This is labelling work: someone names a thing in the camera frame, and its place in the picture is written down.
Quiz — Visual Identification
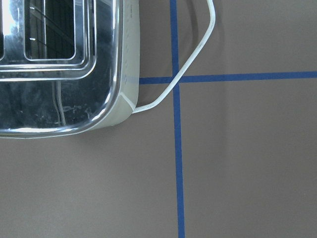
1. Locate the white toaster power cable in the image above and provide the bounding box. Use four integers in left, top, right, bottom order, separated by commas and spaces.
132, 0, 215, 114

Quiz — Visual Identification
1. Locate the chrome and white toaster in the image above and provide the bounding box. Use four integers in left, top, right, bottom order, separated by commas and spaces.
0, 0, 140, 138

